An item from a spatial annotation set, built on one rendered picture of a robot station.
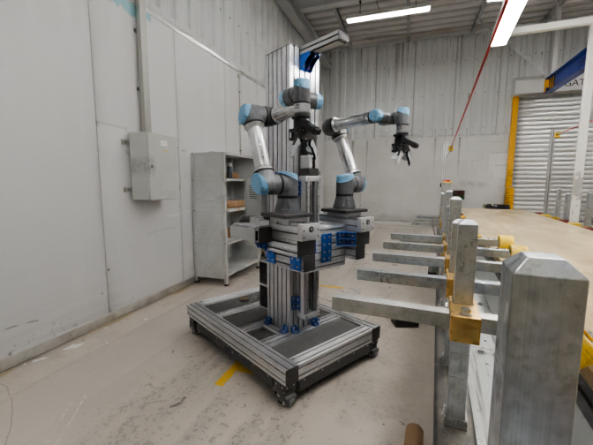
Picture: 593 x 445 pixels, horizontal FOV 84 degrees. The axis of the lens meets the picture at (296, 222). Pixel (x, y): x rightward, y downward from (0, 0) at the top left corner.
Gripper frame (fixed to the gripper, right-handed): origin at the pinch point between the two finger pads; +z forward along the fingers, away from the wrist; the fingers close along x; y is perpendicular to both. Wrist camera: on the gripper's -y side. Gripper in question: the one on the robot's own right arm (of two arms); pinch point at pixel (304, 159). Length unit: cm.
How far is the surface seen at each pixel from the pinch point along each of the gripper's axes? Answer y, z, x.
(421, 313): -81, 37, 43
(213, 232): 236, 69, -75
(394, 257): -49, 37, 2
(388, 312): -75, 37, 45
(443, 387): -78, 62, 24
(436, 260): -62, 36, -4
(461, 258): -85, 25, 36
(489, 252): -68, 37, -34
